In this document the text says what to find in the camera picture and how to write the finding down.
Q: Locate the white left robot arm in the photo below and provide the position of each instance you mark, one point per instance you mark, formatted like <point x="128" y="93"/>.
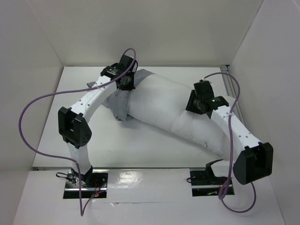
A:
<point x="73" y="121"/>

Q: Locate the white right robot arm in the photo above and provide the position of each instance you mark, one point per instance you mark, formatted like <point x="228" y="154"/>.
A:
<point x="251" y="159"/>

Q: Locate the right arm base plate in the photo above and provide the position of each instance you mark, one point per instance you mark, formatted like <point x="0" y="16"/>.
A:
<point x="205" y="182"/>

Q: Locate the white pillow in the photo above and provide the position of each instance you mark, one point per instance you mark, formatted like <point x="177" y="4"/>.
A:
<point x="162" y="102"/>

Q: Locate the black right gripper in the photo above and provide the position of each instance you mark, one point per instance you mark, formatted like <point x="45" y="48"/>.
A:
<point x="191" y="103"/>

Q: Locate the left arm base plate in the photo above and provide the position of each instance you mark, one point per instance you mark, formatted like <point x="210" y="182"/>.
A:
<point x="96" y="185"/>

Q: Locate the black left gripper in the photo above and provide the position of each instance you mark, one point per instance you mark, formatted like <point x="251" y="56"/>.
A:
<point x="131" y="86"/>

